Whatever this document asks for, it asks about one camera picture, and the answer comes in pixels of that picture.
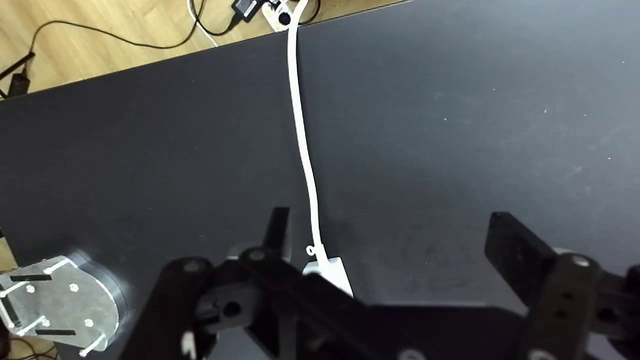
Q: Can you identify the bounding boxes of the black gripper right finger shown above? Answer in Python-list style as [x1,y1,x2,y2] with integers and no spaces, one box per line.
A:
[484,211,558,308]

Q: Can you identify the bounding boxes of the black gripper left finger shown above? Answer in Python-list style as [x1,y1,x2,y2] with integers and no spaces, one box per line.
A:
[262,206,293,260]

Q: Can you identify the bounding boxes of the white extension cord strip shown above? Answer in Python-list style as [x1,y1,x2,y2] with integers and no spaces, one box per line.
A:
[302,246,355,295]

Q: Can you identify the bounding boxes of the white floor power socket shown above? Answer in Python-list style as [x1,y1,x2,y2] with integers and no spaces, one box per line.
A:
[260,0,293,32]

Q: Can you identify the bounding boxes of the black power adapter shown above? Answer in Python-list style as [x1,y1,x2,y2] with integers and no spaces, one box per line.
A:
[233,0,267,21]

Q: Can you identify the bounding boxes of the white power cable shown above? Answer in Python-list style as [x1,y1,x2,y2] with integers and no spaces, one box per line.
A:
[286,0,326,253]

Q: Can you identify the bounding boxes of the silver round metal mount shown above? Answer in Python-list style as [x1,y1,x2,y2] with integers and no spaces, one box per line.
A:
[0,253,127,358]

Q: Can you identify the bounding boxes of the black cable on floor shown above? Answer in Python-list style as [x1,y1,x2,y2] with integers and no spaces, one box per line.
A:
[0,0,236,80]

